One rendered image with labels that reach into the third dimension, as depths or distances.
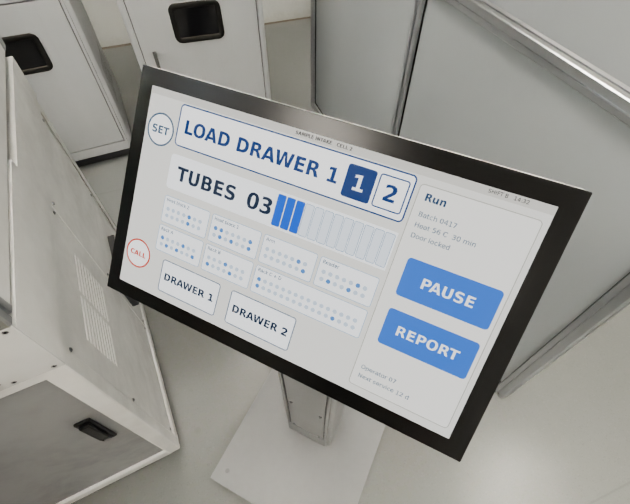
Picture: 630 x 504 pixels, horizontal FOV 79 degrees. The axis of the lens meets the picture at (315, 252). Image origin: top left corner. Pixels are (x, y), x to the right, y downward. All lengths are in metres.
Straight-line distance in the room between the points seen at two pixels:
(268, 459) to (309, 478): 0.14
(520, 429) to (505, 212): 1.29
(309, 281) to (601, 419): 1.48
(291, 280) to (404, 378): 0.17
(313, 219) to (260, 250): 0.08
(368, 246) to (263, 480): 1.10
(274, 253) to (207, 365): 1.16
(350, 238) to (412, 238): 0.07
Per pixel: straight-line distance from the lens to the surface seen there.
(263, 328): 0.49
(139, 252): 0.58
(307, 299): 0.45
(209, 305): 0.52
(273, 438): 1.43
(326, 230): 0.43
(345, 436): 1.43
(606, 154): 1.04
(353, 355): 0.46
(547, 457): 1.65
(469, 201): 0.41
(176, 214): 0.53
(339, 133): 0.43
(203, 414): 1.53
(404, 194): 0.41
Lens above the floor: 1.44
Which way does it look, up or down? 53 degrees down
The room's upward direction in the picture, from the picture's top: straight up
